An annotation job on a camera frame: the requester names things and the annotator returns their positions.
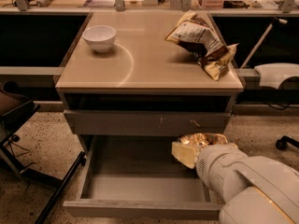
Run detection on white ceramic bowl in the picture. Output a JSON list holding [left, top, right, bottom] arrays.
[[82, 25, 116, 52]]

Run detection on dark office chair left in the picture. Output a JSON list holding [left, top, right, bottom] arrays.
[[0, 80, 87, 224]]

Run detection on dark items on shelf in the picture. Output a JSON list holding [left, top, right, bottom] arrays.
[[223, 0, 249, 8]]

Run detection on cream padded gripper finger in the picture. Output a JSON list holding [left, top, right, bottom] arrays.
[[171, 142, 206, 169]]

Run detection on black chair base right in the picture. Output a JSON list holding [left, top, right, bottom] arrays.
[[276, 135, 299, 150]]

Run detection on crushed orange soda can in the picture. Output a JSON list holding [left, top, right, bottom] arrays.
[[178, 133, 229, 148]]

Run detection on open grey bottom drawer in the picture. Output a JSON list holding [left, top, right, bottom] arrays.
[[64, 136, 222, 220]]

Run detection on white stick with black tip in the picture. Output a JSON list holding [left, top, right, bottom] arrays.
[[240, 17, 288, 69]]

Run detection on closed grey upper drawer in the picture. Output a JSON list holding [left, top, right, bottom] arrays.
[[64, 110, 231, 136]]

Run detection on grey drawer cabinet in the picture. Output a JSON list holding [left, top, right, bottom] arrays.
[[56, 10, 243, 151]]

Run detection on brown white chip bag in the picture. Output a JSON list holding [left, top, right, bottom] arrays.
[[164, 10, 237, 80]]

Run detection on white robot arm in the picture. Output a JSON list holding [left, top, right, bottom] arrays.
[[172, 142, 299, 224]]

